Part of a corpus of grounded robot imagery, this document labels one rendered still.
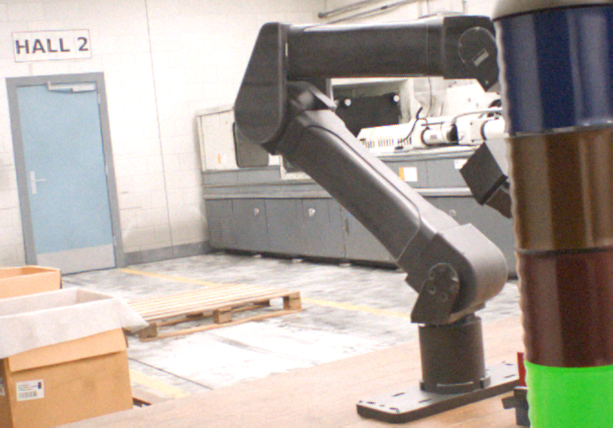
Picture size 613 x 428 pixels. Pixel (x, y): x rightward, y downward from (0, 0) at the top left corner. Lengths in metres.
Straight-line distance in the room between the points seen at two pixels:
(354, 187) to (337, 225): 8.55
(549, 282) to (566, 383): 0.03
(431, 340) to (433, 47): 0.28
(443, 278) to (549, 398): 0.65
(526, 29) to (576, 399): 0.11
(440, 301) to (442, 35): 0.25
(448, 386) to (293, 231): 9.34
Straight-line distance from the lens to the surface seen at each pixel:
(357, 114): 9.72
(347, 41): 1.03
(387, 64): 1.00
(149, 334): 6.80
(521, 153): 0.31
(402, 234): 1.00
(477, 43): 0.94
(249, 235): 11.19
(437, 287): 0.98
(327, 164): 1.04
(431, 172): 8.28
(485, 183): 0.86
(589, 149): 0.31
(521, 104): 0.31
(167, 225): 12.10
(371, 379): 1.14
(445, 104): 9.04
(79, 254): 11.73
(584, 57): 0.31
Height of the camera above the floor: 1.16
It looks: 3 degrees down
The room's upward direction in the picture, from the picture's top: 6 degrees counter-clockwise
